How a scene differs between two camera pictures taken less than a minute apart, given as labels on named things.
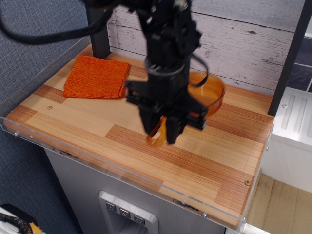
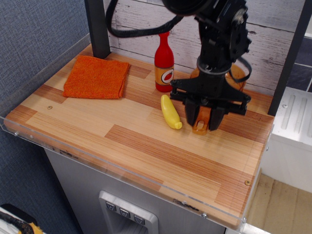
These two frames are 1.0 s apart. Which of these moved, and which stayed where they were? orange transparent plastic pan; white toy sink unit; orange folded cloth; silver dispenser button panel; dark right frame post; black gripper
Moved: orange transparent plastic pan; black gripper
Stayed: silver dispenser button panel; dark right frame post; orange folded cloth; white toy sink unit
